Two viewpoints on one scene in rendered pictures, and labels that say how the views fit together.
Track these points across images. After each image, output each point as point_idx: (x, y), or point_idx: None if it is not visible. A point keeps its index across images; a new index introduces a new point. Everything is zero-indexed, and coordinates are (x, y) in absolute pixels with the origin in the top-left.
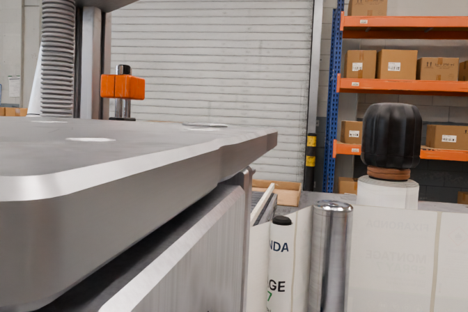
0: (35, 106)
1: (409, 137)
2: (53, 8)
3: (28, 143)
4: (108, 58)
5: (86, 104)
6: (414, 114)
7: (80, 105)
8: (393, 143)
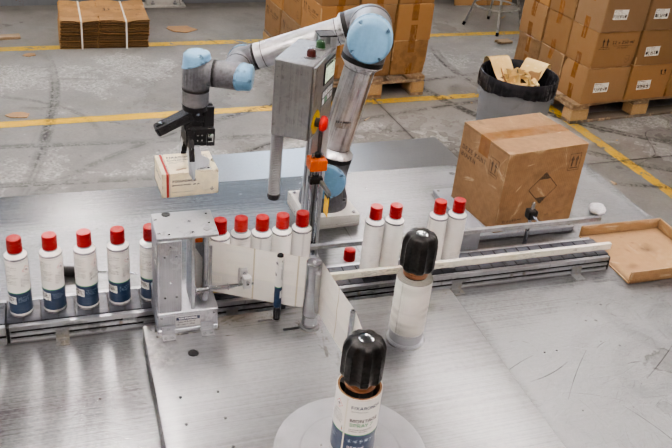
0: None
1: (407, 256)
2: (272, 138)
3: (164, 234)
4: (325, 139)
5: None
6: (417, 245)
7: None
8: (403, 255)
